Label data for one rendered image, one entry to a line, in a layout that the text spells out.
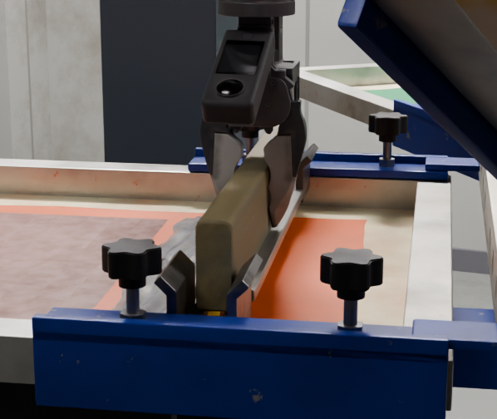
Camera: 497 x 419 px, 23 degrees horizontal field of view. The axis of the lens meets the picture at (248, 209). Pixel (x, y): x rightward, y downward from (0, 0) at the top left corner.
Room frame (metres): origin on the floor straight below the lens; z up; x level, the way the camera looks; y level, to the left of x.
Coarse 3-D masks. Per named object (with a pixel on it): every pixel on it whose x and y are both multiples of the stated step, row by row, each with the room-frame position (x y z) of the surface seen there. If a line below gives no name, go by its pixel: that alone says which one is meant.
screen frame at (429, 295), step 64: (0, 192) 1.41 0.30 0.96; (64, 192) 1.40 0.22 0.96; (128, 192) 1.39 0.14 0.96; (192, 192) 1.38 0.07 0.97; (320, 192) 1.35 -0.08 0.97; (384, 192) 1.34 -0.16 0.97; (448, 192) 1.28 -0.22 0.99; (448, 256) 1.04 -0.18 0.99; (0, 320) 0.88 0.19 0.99; (448, 320) 0.88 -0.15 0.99; (448, 384) 0.79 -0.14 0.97
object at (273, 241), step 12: (300, 192) 1.26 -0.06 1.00; (288, 216) 1.16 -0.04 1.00; (276, 228) 1.12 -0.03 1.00; (264, 240) 1.08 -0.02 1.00; (276, 240) 1.08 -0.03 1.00; (264, 252) 1.04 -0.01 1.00; (276, 252) 1.06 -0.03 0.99; (264, 264) 1.00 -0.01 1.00; (264, 276) 0.99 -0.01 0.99; (252, 288) 0.94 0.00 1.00; (252, 300) 0.93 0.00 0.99
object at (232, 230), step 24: (264, 144) 1.20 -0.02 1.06; (240, 168) 1.09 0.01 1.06; (264, 168) 1.10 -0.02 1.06; (240, 192) 1.00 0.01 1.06; (264, 192) 1.08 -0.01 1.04; (216, 216) 0.92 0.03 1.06; (240, 216) 0.95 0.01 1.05; (264, 216) 1.08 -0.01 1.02; (216, 240) 0.91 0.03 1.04; (240, 240) 0.95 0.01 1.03; (216, 264) 0.91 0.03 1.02; (240, 264) 0.94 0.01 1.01; (216, 288) 0.91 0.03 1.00
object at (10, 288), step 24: (0, 264) 1.13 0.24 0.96; (24, 264) 1.13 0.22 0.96; (48, 264) 1.13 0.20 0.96; (72, 264) 1.13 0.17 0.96; (96, 264) 1.13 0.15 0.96; (0, 288) 1.06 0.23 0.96; (24, 288) 1.06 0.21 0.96; (48, 288) 1.06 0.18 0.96; (72, 288) 1.06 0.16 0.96; (96, 288) 1.06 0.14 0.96; (120, 288) 1.06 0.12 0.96; (264, 288) 1.06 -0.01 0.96; (288, 288) 1.06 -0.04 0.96; (312, 288) 1.06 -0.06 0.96; (0, 312) 0.99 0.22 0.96; (24, 312) 0.99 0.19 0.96; (264, 312) 0.99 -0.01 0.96; (288, 312) 0.99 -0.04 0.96; (312, 312) 0.99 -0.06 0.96; (336, 312) 0.99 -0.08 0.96
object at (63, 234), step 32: (0, 224) 1.27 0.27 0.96; (32, 224) 1.27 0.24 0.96; (64, 224) 1.27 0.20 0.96; (96, 224) 1.27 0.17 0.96; (128, 224) 1.27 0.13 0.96; (160, 224) 1.27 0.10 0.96; (320, 224) 1.27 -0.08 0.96; (352, 224) 1.27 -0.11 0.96; (0, 256) 1.16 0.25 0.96; (32, 256) 1.16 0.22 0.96; (64, 256) 1.16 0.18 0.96; (96, 256) 1.16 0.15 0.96; (288, 256) 1.16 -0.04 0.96
